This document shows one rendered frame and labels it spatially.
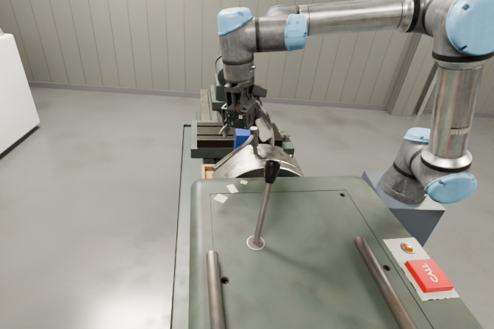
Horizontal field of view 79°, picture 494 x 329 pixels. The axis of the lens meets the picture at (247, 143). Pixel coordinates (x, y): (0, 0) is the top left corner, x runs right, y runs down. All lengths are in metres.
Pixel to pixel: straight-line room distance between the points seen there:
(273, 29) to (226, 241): 0.45
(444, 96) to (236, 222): 0.56
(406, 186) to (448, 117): 0.33
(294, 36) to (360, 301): 0.52
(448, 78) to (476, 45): 0.09
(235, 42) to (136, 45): 3.57
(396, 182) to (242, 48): 0.69
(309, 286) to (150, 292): 1.56
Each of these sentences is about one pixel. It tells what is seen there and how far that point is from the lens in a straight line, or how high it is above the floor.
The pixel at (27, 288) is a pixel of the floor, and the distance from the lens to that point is 2.30.
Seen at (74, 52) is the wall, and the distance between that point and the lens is 4.53.
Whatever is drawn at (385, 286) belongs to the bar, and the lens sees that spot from 0.62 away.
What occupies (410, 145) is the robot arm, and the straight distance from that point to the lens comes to 1.05.
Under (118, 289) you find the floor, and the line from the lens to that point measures 2.11.
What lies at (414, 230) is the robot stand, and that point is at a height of 1.00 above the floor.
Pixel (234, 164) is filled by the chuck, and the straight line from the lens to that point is 0.90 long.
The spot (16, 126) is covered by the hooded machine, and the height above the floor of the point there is 0.19.
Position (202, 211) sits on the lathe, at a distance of 0.68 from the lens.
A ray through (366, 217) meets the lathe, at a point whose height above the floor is 1.25.
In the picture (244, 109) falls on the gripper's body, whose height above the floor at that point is 1.42.
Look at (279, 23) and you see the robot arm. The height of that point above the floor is 1.62.
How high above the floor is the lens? 1.74
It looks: 32 degrees down
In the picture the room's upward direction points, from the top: 6 degrees clockwise
